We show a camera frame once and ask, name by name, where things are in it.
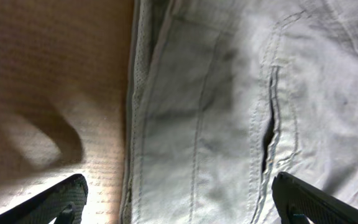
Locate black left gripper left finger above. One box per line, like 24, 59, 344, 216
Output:
0, 174, 88, 224

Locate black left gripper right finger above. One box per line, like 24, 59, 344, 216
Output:
272, 172, 358, 224

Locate grey shorts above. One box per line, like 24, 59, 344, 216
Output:
120, 0, 358, 223

